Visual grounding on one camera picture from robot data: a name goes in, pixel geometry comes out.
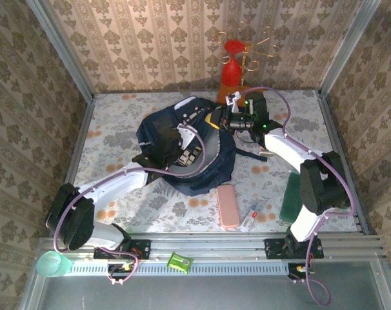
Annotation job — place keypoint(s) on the navy blue backpack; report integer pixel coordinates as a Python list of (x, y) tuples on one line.
[(215, 168)]

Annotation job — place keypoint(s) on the pink pencil case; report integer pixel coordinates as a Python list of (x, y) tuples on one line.
[(227, 206)]

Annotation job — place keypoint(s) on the dark green case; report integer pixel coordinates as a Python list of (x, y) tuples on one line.
[(290, 203)]

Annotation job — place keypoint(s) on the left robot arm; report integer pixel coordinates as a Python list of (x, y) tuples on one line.
[(118, 181)]

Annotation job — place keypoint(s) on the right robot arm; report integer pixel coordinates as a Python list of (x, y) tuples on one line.
[(286, 145)]

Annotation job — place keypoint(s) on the floral table cover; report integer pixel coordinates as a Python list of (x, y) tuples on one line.
[(169, 213)]

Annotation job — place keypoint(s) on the green wipes packet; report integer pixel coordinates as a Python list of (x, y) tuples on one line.
[(181, 262)]

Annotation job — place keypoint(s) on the teal plastic cup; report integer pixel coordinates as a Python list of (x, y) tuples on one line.
[(50, 264)]

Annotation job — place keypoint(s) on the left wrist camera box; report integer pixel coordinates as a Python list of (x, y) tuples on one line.
[(187, 135)]

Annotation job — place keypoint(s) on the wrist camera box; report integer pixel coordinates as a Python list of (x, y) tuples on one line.
[(187, 135), (234, 98)]

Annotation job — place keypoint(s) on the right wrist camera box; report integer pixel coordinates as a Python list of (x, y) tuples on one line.
[(234, 98)]

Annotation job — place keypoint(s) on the aluminium frame side rail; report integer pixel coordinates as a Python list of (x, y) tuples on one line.
[(79, 139), (332, 129)]

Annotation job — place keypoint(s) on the aluminium frame cross rail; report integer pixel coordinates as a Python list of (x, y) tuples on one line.
[(208, 245)]

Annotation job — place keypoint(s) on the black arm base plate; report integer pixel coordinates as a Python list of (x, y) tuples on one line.
[(273, 248), (140, 248)]

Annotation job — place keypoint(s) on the aluminium frame post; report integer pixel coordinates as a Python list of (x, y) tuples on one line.
[(61, 48), (348, 48)]

